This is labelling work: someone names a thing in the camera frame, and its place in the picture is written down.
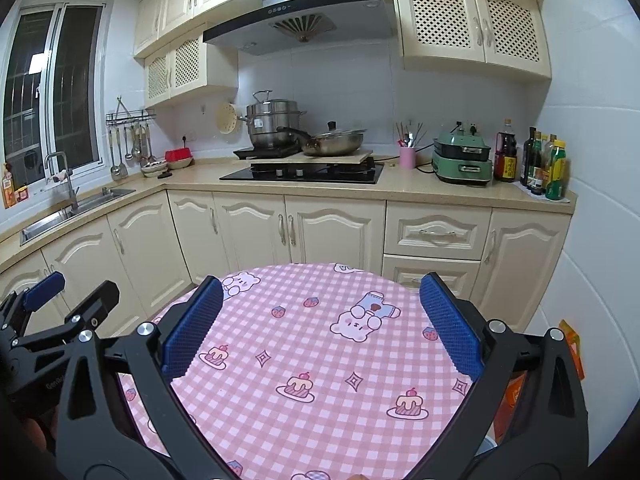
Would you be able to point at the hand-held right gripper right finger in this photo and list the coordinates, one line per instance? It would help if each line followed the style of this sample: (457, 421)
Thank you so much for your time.
(452, 330)

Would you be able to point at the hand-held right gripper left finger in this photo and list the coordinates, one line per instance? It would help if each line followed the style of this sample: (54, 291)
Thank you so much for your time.
(192, 330)

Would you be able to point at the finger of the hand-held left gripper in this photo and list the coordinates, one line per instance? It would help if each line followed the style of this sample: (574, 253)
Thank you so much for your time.
(45, 292)
(97, 305)

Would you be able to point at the cream cabinet drawer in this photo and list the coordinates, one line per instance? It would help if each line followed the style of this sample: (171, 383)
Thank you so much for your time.
(400, 272)
(435, 230)

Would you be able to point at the steel sink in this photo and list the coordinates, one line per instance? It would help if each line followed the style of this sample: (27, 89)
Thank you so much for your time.
(80, 210)

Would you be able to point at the small jar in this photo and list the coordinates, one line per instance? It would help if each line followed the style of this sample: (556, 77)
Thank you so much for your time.
(22, 195)

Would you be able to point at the metal faucet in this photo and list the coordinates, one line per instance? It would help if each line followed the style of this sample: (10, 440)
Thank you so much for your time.
(70, 190)

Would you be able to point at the cream lower kitchen cabinets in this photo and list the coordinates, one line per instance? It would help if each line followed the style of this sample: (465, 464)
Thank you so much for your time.
(250, 230)

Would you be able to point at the pink checked tablecloth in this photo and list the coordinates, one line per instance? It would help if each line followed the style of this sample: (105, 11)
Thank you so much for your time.
(310, 340)

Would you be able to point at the stack of bowls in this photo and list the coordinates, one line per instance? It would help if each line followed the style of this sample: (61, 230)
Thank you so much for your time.
(153, 169)

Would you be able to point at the metal ladle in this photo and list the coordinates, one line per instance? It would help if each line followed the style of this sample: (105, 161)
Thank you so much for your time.
(129, 155)

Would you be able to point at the white bottle mat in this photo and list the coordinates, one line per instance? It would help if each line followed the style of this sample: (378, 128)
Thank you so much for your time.
(530, 196)

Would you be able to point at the green electric cooker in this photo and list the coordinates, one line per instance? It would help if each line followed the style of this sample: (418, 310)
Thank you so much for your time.
(460, 162)

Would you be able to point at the dark soy sauce bottle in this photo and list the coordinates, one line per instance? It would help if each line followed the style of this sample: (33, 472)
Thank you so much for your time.
(506, 165)

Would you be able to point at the pink utensil cup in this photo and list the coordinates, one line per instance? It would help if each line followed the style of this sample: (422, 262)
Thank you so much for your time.
(406, 158)

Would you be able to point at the dark glass bottle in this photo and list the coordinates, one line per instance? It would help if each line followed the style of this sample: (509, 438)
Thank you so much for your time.
(527, 160)

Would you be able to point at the black glass gas stove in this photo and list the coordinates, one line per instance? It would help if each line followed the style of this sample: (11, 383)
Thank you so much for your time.
(300, 174)

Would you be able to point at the black induction cooker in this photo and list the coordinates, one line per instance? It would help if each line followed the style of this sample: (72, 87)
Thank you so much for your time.
(260, 152)

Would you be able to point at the wooden board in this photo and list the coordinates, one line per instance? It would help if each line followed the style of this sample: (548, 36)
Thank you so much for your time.
(360, 156)

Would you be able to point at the metal tongs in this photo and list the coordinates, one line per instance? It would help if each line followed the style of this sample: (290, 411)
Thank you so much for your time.
(121, 107)

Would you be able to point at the bundle of chopsticks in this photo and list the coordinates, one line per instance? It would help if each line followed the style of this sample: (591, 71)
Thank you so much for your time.
(410, 135)

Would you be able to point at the sliding window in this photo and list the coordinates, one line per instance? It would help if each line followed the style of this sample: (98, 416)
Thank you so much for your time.
(55, 85)

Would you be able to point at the pale yellow round board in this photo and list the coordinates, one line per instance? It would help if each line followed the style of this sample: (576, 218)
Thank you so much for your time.
(226, 119)

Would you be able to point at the steel wok with lid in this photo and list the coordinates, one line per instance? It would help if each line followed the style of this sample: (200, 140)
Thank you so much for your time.
(335, 144)

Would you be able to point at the steel steamer pot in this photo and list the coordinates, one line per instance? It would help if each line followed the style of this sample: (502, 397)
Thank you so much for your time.
(272, 122)

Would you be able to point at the cream lattice door cabinet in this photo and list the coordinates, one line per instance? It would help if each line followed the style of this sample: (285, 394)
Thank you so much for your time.
(185, 65)
(465, 25)

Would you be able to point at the range hood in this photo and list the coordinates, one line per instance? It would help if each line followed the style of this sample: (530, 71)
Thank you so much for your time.
(320, 35)

